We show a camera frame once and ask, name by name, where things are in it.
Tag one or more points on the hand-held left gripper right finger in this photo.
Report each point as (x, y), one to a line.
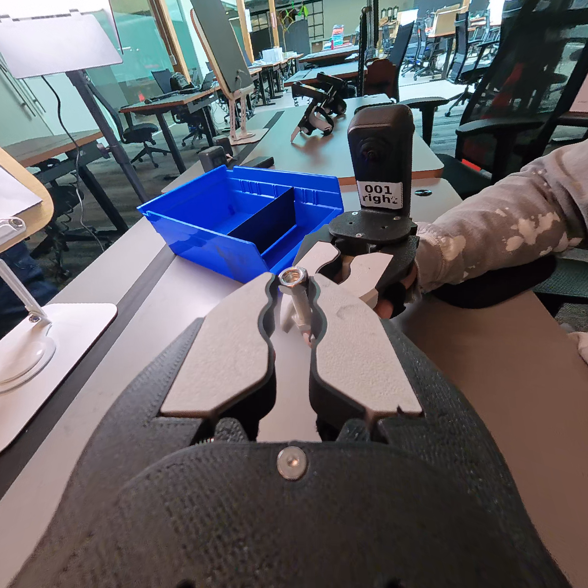
(358, 363)

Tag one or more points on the black vertical stand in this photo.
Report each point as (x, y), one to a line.
(370, 32)

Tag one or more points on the dark blue cloth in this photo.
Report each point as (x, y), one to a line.
(18, 275)

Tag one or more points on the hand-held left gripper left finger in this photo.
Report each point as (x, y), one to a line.
(220, 363)

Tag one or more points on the black light stand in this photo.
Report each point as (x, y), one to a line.
(99, 115)

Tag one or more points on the idle hand-held gripper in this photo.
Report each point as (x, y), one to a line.
(321, 92)

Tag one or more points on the person's right forearm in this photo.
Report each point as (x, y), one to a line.
(505, 220)

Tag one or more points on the wooden easel stand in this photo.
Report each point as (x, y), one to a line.
(241, 133)

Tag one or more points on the black power brick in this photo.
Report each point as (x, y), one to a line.
(215, 160)

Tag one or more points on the white light panel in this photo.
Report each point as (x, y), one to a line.
(59, 41)

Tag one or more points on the black flat device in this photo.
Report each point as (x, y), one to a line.
(257, 162)

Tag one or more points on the dark display board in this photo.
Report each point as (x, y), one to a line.
(223, 46)

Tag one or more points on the printed instruction sheet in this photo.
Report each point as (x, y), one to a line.
(13, 193)

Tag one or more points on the white metal stand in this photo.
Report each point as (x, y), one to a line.
(69, 330)

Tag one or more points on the person's right hand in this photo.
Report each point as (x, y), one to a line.
(385, 310)

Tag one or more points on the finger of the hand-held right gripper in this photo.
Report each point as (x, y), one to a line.
(370, 273)
(319, 258)

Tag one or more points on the silver bolt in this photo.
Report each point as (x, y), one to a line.
(299, 307)

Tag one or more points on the silver hex nut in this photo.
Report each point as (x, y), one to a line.
(289, 288)

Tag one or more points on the black chair armrest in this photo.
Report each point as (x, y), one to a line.
(482, 295)

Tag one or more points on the wooden-top office desk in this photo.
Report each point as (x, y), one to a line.
(174, 99)

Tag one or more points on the blue plastic bin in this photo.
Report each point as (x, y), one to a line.
(193, 229)

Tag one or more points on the black mesh office chair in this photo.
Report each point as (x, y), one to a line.
(505, 126)

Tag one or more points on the brown-backed office chair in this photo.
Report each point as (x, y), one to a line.
(381, 78)

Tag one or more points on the green plant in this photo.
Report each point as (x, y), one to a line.
(287, 16)

